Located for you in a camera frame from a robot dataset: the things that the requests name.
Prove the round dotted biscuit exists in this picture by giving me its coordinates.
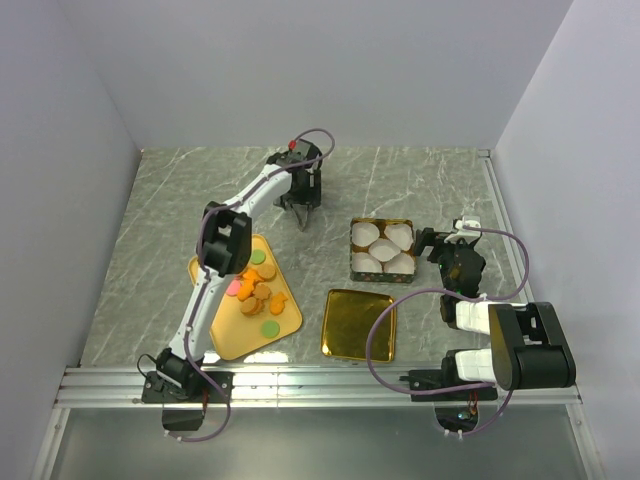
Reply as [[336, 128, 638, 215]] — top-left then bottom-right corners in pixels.
[[240, 297, 264, 316], [256, 264, 277, 281]]

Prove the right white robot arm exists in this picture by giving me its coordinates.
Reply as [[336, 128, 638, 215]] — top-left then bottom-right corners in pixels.
[[413, 217, 577, 399]]

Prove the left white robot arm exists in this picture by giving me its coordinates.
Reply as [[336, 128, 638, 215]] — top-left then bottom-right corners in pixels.
[[143, 137, 330, 402]]

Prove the green sandwich cookie far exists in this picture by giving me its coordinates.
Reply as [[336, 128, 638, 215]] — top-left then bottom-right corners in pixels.
[[250, 249, 266, 265]]

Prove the green sandwich cookie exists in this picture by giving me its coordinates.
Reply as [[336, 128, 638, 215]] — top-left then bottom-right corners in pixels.
[[261, 320, 280, 339], [250, 249, 266, 265]]

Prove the green cookie tin box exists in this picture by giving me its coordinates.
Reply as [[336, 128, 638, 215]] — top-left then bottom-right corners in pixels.
[[349, 217, 417, 284]]

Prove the orange fish cookie upper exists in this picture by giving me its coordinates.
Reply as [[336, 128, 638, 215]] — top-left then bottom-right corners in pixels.
[[242, 269, 262, 282]]

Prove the orange fish cookie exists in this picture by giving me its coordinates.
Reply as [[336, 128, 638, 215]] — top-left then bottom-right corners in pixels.
[[242, 269, 262, 282], [236, 279, 260, 301], [269, 292, 288, 316]]

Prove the tan flower cookie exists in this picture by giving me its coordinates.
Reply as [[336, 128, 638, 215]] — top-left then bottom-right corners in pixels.
[[252, 283, 271, 301]]

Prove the orange fish cookie middle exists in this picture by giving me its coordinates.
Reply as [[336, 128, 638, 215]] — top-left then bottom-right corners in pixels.
[[236, 279, 260, 301]]

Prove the orange fish cookie right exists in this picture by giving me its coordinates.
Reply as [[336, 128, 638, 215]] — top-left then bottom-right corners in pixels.
[[269, 292, 288, 316]]

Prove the pink sandwich cookie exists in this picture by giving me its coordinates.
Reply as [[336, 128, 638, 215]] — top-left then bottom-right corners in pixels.
[[225, 279, 242, 297]]

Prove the yellow plastic tray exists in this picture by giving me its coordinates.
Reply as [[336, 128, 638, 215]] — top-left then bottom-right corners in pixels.
[[170, 234, 302, 361]]

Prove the gold tin lid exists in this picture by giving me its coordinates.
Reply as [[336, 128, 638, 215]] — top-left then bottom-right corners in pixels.
[[321, 289, 397, 363]]

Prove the green sandwich cookie near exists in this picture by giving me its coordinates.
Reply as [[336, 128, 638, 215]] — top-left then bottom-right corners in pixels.
[[261, 320, 280, 339]]

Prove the aluminium right side rail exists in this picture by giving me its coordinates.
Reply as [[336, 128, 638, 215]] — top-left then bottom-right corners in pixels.
[[477, 149, 532, 303]]

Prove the aluminium rail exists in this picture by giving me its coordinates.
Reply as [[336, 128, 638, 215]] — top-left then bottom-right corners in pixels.
[[477, 149, 532, 303], [54, 363, 584, 410]]

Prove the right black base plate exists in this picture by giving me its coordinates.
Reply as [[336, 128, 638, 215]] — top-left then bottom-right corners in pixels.
[[399, 370, 498, 402]]

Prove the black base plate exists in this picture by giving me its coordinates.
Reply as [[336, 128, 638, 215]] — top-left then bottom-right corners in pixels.
[[399, 370, 498, 402], [141, 371, 233, 404]]

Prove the aluminium front rail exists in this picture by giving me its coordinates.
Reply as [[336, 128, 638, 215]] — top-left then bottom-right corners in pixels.
[[54, 363, 584, 410]]

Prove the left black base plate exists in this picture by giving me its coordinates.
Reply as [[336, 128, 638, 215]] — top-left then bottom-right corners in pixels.
[[141, 371, 233, 404]]

